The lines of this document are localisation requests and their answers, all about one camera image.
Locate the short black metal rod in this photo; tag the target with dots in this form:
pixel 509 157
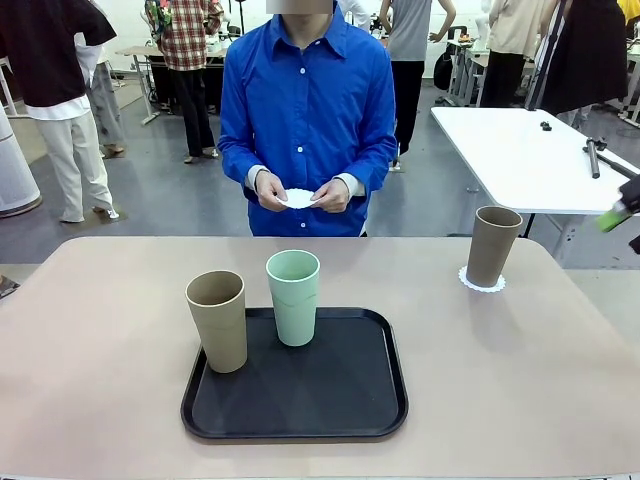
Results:
pixel 594 160

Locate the wooden background desk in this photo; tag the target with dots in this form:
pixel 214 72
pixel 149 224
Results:
pixel 137 51

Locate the tan cup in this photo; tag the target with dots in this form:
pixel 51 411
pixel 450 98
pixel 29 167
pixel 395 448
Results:
pixel 492 250
pixel 220 330

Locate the person's right hand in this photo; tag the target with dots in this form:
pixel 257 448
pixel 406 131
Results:
pixel 269 189

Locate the bystander in black clothes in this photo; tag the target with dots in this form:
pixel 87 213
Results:
pixel 585 50

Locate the mint green cup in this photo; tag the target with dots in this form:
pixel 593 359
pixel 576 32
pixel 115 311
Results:
pixel 294 310

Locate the long black bar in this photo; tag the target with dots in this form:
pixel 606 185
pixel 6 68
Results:
pixel 620 166

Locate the person's left forearm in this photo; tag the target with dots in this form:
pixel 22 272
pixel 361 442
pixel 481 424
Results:
pixel 369 172

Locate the white folding table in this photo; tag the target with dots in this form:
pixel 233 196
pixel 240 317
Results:
pixel 520 160

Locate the white lace paper coaster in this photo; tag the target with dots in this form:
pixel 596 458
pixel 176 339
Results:
pixel 299 198
pixel 496 290

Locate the dark flat object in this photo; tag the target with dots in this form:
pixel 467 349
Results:
pixel 7 287

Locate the bystander grey shirt black trousers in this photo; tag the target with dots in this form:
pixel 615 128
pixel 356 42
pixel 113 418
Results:
pixel 407 30

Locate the person's right forearm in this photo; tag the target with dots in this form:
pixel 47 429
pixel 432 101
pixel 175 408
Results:
pixel 240 167

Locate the bystander in grey trousers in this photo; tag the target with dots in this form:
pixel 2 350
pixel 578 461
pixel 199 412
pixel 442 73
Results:
pixel 107 110

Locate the small black clamp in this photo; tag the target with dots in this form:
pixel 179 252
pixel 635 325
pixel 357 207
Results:
pixel 545 126

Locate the person's left hand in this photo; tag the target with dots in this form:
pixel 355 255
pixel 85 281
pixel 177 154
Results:
pixel 334 196

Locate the bystander in plaid shirt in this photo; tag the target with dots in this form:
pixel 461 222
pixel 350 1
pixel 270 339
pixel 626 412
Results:
pixel 185 35

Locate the black slanted pole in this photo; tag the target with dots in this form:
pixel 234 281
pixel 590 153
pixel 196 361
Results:
pixel 548 50

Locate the person in blue shirt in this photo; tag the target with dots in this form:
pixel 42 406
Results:
pixel 310 115

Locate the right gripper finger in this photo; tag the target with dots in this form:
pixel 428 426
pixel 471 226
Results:
pixel 636 243
pixel 611 221

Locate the black plastic tray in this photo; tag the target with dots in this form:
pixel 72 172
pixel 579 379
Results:
pixel 300 405

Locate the bystander black top white trousers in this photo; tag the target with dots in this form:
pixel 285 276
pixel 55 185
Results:
pixel 45 50

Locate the black backpack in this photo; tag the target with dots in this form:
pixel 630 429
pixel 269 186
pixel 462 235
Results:
pixel 442 70

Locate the bystander beige top black trousers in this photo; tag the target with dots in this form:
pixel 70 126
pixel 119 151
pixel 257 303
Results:
pixel 515 25

